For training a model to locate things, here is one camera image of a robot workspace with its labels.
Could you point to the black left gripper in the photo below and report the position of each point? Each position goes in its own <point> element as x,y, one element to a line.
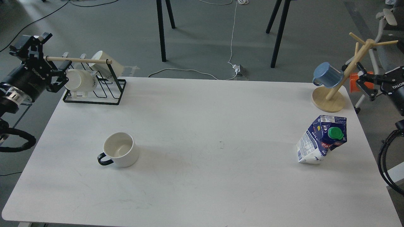
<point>34,74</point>

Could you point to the orange mug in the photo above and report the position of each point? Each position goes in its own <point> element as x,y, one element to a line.
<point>353,85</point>

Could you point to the blue mug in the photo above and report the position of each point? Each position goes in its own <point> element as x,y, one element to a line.
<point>327,75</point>

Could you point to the wooden mug tree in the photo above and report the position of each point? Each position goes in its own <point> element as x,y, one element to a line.
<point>331,100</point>

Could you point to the white cup with black handle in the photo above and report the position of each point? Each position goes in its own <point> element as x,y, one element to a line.
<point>120,149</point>

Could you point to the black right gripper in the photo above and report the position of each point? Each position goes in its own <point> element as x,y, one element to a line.
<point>392,85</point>

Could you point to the white power adapter plug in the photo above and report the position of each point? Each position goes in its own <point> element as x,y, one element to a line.
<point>239,70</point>

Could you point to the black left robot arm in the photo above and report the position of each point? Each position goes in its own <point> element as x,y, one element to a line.
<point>10,100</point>

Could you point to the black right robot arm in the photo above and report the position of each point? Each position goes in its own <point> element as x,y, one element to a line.
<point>391,84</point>

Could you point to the white mug on rack rear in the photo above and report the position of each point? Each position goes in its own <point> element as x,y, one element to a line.
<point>103,67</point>

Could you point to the blue white milk carton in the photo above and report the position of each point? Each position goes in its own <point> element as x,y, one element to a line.
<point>326,133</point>

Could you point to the black wire cup rack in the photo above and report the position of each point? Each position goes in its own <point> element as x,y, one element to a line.
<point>106,92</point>

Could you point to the white mug on rack front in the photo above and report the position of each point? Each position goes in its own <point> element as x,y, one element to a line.
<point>81,81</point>

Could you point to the white mug on rack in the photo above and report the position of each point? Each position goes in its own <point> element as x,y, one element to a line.
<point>103,67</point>
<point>81,81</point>

